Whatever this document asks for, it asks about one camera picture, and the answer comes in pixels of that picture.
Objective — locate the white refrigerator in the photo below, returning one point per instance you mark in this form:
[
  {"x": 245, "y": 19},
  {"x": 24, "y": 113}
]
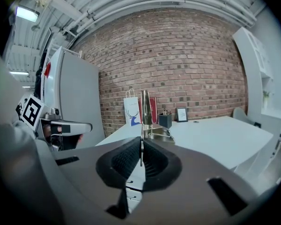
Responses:
[{"x": 79, "y": 97}]

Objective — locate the small ceiling light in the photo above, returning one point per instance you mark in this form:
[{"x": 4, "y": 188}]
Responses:
[
  {"x": 26, "y": 87},
  {"x": 19, "y": 73}
]

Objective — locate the red paper sheet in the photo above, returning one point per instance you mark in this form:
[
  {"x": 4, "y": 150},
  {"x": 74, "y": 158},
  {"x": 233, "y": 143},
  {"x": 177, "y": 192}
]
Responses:
[{"x": 47, "y": 70}]

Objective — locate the row of black bags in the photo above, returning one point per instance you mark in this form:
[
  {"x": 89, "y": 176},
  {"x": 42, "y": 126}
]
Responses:
[{"x": 39, "y": 78}]

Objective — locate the grey desk grommet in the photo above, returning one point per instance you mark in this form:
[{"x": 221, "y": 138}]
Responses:
[{"x": 196, "y": 122}]

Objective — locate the grey chair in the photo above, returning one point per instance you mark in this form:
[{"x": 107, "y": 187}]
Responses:
[{"x": 242, "y": 116}]

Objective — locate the black picture frame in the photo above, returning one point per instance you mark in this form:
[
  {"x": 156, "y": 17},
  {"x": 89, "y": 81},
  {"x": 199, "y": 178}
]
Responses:
[{"x": 182, "y": 114}]

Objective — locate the red hardcover book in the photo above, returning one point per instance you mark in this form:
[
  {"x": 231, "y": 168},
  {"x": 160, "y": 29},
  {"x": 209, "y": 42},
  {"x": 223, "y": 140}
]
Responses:
[{"x": 153, "y": 110}]

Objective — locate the white desk with drawers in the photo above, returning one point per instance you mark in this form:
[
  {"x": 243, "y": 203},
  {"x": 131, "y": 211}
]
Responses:
[{"x": 213, "y": 139}]

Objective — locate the small potted plant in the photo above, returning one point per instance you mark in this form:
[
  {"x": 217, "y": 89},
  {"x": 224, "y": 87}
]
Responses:
[{"x": 266, "y": 97}]

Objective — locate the person's left forearm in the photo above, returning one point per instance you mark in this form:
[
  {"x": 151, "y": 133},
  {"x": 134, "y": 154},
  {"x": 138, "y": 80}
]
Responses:
[{"x": 21, "y": 130}]

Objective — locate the white ceiling pipe bundle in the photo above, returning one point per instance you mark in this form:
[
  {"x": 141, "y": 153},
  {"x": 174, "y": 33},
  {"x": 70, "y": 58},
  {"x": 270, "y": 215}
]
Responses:
[{"x": 154, "y": 1}]

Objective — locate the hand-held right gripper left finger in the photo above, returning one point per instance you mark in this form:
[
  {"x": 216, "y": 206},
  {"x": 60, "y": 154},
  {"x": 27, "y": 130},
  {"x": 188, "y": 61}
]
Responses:
[{"x": 84, "y": 172}]

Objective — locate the black pen holder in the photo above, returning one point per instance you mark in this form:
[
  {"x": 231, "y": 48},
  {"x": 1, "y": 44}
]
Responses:
[{"x": 165, "y": 121}]

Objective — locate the white paper bag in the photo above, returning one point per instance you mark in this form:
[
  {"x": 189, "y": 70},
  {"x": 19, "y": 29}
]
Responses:
[{"x": 131, "y": 111}]

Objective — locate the white bookshelf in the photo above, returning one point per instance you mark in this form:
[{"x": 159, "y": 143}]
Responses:
[{"x": 253, "y": 78}]

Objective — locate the long ceiling light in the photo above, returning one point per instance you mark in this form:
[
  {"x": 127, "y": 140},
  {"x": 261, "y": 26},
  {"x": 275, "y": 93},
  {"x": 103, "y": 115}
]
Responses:
[{"x": 27, "y": 13}]

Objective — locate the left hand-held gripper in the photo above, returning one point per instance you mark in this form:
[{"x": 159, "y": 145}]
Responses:
[{"x": 32, "y": 111}]

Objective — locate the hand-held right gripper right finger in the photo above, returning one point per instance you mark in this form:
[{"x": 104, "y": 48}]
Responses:
[{"x": 196, "y": 172}]

